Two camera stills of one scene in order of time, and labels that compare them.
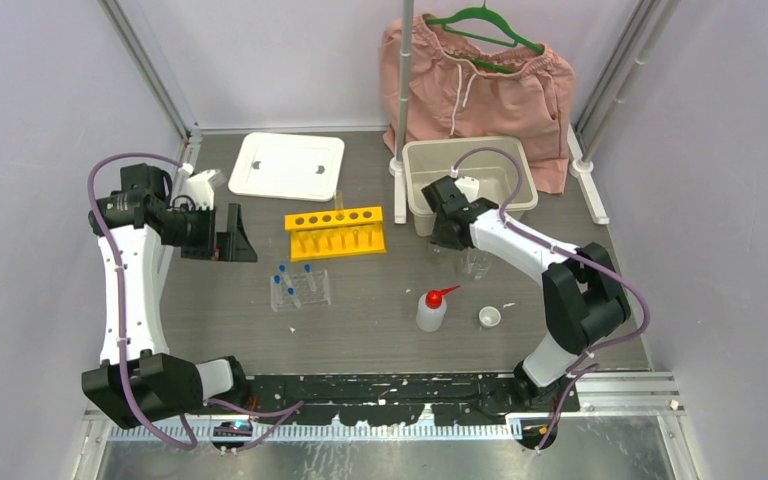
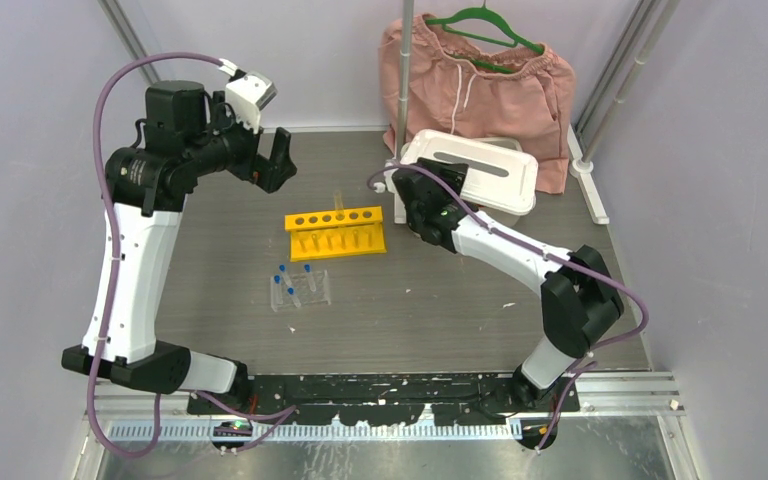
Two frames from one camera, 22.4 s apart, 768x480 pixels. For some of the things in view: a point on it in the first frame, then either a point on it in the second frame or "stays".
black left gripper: x=232 y=245 → x=270 y=172
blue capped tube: x=282 y=269 stays
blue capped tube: x=291 y=291 stays
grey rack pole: x=405 y=77 stays
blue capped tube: x=309 y=277 stays
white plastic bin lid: x=290 y=166 → x=501 y=174
